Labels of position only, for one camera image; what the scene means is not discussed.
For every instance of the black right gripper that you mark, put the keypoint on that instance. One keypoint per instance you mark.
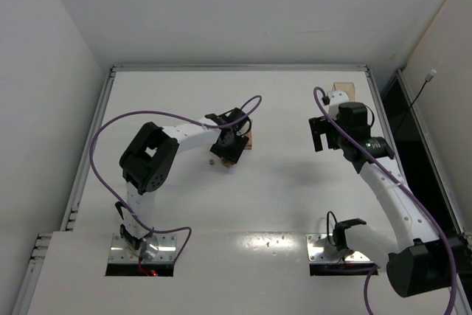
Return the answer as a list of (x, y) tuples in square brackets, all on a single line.
[(321, 130)]

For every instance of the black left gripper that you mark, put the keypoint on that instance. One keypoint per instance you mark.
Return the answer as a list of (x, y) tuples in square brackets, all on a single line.
[(228, 149)]

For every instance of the dark-sided wood block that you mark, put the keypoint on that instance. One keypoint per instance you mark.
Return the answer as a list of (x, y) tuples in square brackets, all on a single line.
[(226, 163)]

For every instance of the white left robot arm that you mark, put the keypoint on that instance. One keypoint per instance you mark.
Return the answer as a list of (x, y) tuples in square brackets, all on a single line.
[(148, 159)]

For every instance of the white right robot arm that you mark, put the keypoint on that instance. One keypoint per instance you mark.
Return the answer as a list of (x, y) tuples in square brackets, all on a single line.
[(422, 257)]

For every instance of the translucent amber plastic tray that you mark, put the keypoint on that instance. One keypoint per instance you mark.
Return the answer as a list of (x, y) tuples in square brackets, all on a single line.
[(347, 87)]

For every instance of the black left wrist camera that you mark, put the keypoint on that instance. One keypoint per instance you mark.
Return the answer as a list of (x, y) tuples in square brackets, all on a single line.
[(241, 128)]

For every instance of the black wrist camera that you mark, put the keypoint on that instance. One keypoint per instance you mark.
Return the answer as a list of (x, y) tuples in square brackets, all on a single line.
[(241, 128), (354, 115)]

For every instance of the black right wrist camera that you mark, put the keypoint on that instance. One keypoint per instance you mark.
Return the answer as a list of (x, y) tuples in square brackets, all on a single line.
[(354, 115)]

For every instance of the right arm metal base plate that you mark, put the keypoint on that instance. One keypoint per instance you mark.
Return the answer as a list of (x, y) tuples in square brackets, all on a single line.
[(322, 253)]

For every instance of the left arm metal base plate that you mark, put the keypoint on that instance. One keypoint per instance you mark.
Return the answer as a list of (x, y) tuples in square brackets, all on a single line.
[(156, 249)]

